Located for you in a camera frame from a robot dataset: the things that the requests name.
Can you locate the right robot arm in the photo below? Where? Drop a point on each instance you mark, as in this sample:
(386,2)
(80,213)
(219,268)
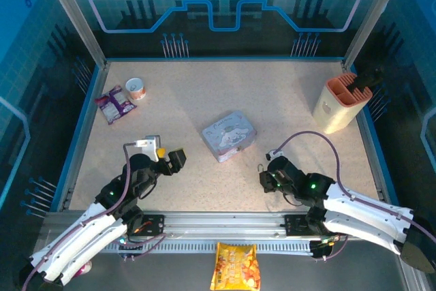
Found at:
(364,216)

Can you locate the cartoon dog tin box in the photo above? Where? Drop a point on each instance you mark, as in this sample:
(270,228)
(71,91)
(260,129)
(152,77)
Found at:
(228,134)

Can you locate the purple candy bag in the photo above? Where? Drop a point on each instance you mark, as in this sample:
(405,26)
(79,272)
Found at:
(116,103)

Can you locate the orange print pull-tab can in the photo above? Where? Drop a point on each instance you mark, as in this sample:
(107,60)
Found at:
(135,88)

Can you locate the blue table edge trim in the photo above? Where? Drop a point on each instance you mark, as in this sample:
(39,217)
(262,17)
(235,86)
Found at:
(64,182)

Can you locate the beige knife block orange top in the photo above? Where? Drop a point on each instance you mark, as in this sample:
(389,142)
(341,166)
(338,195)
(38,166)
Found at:
(335,114)

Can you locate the yellow chips bag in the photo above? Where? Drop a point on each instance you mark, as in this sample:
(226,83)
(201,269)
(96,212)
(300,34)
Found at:
(235,265)

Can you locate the pink lidded cup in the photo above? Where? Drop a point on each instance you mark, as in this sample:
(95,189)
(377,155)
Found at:
(86,268)

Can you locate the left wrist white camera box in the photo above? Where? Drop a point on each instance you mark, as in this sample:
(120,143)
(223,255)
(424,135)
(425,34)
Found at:
(151,144)

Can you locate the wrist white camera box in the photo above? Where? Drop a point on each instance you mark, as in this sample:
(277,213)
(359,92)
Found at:
(271,154)
(151,144)

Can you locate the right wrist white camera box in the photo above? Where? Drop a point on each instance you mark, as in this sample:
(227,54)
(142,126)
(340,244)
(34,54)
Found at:
(271,154)

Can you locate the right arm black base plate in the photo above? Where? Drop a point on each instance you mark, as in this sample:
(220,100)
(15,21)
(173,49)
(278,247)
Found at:
(296,224)

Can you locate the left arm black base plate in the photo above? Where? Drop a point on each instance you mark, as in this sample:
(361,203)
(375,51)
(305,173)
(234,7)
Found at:
(153,224)

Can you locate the aluminium mounting rail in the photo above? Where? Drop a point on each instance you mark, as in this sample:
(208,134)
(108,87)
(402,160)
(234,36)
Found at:
(221,224)

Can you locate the aluminium frame post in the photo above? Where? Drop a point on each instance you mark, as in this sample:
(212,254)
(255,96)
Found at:
(75,18)
(374,15)

